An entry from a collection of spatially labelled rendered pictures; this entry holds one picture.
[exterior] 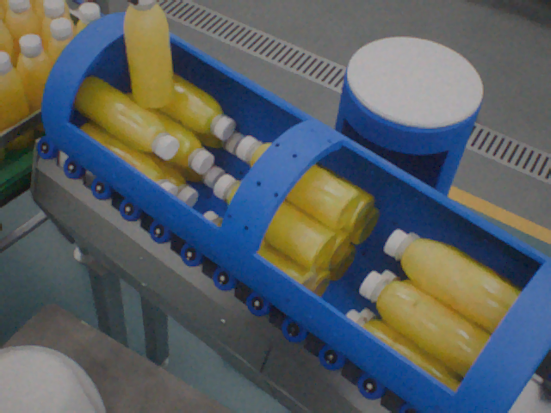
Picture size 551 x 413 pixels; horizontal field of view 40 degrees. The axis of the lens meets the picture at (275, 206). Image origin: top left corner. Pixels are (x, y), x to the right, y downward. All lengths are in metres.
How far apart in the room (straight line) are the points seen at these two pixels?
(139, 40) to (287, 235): 0.38
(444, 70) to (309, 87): 1.57
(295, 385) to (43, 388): 0.58
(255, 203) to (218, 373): 1.25
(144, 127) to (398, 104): 0.52
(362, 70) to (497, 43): 2.07
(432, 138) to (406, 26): 2.09
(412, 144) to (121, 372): 0.73
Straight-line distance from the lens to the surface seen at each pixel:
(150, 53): 1.24
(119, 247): 1.46
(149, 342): 2.19
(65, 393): 0.83
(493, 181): 2.96
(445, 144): 1.56
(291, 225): 1.14
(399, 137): 1.52
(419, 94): 1.57
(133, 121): 1.29
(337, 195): 1.12
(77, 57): 1.31
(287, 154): 1.11
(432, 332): 1.08
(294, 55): 3.31
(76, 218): 1.53
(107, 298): 1.80
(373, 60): 1.63
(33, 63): 1.54
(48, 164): 1.54
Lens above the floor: 2.01
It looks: 49 degrees down
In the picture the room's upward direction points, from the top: 7 degrees clockwise
